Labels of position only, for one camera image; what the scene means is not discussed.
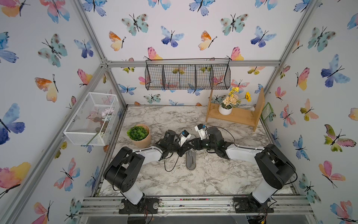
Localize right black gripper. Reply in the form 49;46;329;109
186;136;217;151

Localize grey canvas sneaker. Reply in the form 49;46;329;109
186;149;196;171

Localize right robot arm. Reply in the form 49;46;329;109
180;127;296;204

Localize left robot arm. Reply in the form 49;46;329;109
103;130;191;205

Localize green plant in terracotta pot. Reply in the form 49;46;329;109
127;124;151;148

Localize wooden shelf rack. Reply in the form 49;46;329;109
205;88;265;132

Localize flowers in white pot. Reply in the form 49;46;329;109
218;87;252;115

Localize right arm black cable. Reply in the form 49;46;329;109
206;125;236;145

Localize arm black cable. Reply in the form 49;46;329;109
206;125;236;145
163;152;180;173

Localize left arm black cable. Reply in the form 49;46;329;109
163;152;180;173

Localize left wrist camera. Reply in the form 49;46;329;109
180;130;192;146

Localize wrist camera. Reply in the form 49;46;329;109
180;130;192;146
194;124;207;140

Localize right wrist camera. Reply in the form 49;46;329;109
194;124;207;140

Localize green framed wall card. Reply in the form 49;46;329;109
261;103;276;122

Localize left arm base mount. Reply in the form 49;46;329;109
118;197;159;215

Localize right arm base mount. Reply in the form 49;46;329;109
233;194;274;214

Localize black wire wall basket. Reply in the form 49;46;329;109
145;59;231;91

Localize white mesh wall basket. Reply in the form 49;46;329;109
63;92;119;146

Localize aluminium front rail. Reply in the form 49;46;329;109
79;195;314;217

